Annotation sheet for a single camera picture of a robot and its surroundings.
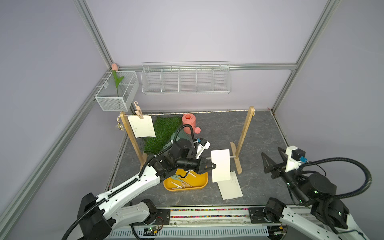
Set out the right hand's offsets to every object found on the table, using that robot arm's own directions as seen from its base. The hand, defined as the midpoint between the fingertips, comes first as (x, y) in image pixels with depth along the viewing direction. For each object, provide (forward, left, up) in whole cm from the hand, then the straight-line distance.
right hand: (271, 151), depth 61 cm
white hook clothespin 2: (-6, +34, -6) cm, 35 cm away
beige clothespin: (-3, +38, -31) cm, 49 cm away
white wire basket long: (+56, +37, -2) cm, 67 cm away
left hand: (-4, +23, -8) cm, 25 cm away
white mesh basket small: (+32, +78, +2) cm, 85 cm away
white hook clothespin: (-5, +41, -32) cm, 52 cm away
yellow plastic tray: (-2, +41, -31) cm, 51 cm away
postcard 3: (-6, +12, -33) cm, 36 cm away
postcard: (+10, +54, +3) cm, 55 cm away
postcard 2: (-4, +19, -12) cm, 23 cm away
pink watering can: (+37, +35, -22) cm, 56 cm away
